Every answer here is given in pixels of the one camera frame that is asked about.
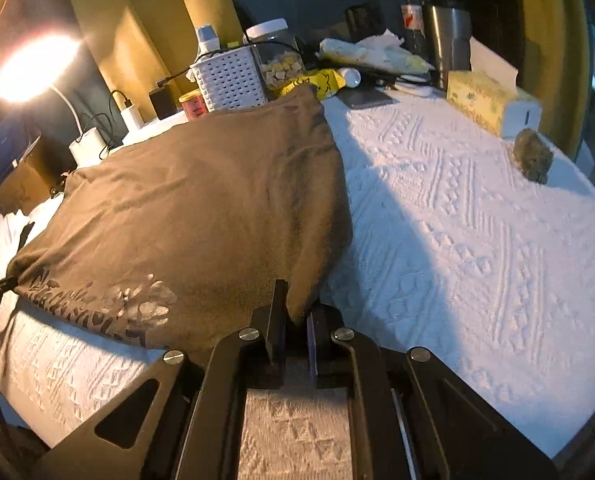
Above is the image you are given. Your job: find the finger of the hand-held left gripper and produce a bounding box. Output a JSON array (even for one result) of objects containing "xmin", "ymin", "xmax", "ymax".
[{"xmin": 0, "ymin": 275, "xmax": 19, "ymax": 306}]

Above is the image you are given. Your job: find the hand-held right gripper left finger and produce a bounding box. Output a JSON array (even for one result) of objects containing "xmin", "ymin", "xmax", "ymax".
[{"xmin": 30, "ymin": 279, "xmax": 291, "ymax": 480}]

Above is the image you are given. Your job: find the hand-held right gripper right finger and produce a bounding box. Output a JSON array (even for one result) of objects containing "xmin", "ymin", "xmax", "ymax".
[{"xmin": 305, "ymin": 304, "xmax": 561, "ymax": 480}]

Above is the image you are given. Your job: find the brown printed t-shirt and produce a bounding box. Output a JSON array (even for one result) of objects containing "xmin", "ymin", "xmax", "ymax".
[{"xmin": 0, "ymin": 82, "xmax": 355, "ymax": 396}]

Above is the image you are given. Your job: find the white crumpled garment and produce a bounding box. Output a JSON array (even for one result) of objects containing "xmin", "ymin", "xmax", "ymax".
[{"xmin": 0, "ymin": 192, "xmax": 66, "ymax": 281}]

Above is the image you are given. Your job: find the brown cardboard box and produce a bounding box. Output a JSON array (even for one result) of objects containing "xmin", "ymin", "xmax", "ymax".
[{"xmin": 0, "ymin": 157, "xmax": 76, "ymax": 211}]

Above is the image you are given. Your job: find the white desk lamp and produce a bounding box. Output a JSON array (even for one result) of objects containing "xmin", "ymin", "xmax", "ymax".
[{"xmin": 0, "ymin": 35, "xmax": 112, "ymax": 167}]

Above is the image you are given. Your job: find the white textured table cover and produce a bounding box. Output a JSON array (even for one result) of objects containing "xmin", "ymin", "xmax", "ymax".
[{"xmin": 0, "ymin": 92, "xmax": 595, "ymax": 480}]

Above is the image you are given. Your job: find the white charger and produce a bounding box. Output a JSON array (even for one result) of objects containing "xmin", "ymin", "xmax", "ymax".
[{"xmin": 120, "ymin": 102, "xmax": 143, "ymax": 133}]

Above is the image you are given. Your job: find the white power strip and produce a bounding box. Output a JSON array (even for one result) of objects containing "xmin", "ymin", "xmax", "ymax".
[{"xmin": 122, "ymin": 110, "xmax": 188, "ymax": 146}]

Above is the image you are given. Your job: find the black power adapter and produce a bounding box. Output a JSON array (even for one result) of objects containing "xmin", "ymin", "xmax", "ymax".
[{"xmin": 149, "ymin": 85, "xmax": 178, "ymax": 120}]

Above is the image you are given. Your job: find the red candle jar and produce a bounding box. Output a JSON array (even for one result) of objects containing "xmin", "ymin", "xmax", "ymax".
[{"xmin": 179, "ymin": 89, "xmax": 208, "ymax": 122}]

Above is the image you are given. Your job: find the dark smartphone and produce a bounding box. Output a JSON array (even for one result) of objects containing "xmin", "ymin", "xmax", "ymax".
[{"xmin": 335, "ymin": 87, "xmax": 393, "ymax": 109}]

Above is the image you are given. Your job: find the yellow snack bag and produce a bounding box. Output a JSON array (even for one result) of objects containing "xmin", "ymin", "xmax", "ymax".
[{"xmin": 278, "ymin": 69, "xmax": 345, "ymax": 101}]

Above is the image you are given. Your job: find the white perforated basket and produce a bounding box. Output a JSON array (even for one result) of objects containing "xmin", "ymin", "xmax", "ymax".
[{"xmin": 190, "ymin": 47, "xmax": 268, "ymax": 111}]

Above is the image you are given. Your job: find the small brown lumpy object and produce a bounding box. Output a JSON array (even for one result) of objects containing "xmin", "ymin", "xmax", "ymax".
[{"xmin": 513, "ymin": 128, "xmax": 553, "ymax": 184}]

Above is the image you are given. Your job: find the yellow curtain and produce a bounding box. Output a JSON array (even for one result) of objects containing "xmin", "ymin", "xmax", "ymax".
[
  {"xmin": 512, "ymin": 0, "xmax": 593, "ymax": 156},
  {"xmin": 60, "ymin": 0, "xmax": 246, "ymax": 111}
]

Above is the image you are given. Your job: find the pale plastic bag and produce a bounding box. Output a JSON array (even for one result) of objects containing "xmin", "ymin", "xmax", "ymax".
[{"xmin": 320, "ymin": 30, "xmax": 434, "ymax": 73}]

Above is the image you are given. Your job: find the yellow tissue box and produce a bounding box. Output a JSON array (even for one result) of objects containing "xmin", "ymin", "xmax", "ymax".
[{"xmin": 446, "ymin": 40, "xmax": 543, "ymax": 138}]

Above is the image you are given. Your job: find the clear jar with white lid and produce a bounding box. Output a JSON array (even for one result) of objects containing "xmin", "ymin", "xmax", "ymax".
[{"xmin": 245, "ymin": 19, "xmax": 307, "ymax": 88}]

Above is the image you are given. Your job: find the steel tumbler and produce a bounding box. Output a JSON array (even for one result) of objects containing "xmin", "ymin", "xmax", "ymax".
[{"xmin": 422, "ymin": 6, "xmax": 473, "ymax": 76}]

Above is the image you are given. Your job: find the clear water bottle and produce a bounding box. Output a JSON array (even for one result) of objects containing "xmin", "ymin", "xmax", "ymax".
[{"xmin": 400, "ymin": 0, "xmax": 431, "ymax": 58}]

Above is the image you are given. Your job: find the black charging cable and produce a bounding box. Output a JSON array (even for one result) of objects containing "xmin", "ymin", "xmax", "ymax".
[
  {"xmin": 80, "ymin": 89, "xmax": 136, "ymax": 151},
  {"xmin": 156, "ymin": 42, "xmax": 258, "ymax": 88}
]

